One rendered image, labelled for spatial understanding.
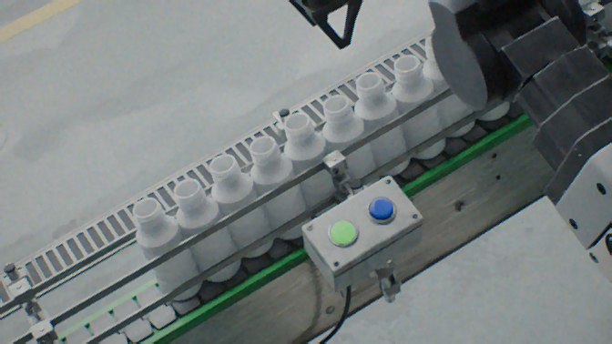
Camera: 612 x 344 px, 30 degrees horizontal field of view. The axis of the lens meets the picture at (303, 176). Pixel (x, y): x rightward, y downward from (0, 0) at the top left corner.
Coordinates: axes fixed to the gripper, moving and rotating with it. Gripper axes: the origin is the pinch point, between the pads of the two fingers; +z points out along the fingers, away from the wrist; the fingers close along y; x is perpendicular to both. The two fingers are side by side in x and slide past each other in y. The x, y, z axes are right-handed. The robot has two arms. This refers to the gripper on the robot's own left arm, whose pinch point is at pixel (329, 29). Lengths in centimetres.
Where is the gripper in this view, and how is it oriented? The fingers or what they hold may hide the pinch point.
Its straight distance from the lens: 134.1
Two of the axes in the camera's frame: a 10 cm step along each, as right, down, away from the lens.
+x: 8.5, -4.9, 2.1
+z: 2.4, 7.1, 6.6
